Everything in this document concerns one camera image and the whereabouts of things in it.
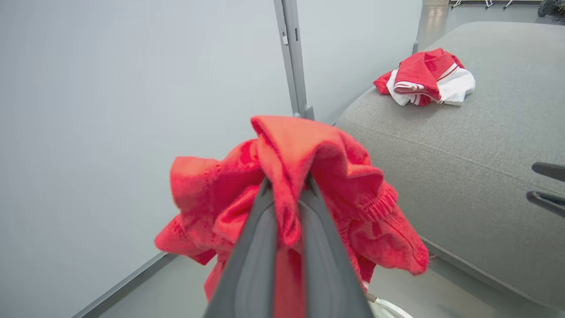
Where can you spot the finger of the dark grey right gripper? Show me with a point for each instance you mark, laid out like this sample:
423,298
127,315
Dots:
549,203
551,171

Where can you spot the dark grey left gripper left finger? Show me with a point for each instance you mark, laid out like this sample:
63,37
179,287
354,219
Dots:
251,269

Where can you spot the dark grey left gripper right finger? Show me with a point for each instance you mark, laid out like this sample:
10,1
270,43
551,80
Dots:
329,269

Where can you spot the red cloth garment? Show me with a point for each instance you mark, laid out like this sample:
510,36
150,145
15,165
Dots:
309,176

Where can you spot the grey fabric sofa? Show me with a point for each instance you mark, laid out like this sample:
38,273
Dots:
463,168

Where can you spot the red and white garment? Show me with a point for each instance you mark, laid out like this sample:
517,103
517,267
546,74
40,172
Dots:
430,79

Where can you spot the white laundry basket wicker rim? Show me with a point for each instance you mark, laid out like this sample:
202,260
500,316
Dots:
388,309

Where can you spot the black wheeled object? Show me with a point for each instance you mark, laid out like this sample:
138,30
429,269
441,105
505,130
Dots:
552,8

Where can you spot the grey metal partition base rail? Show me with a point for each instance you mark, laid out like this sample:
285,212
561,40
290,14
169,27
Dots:
128,282

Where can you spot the grey curved post foot bracket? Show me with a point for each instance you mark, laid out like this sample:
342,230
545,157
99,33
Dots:
309,112

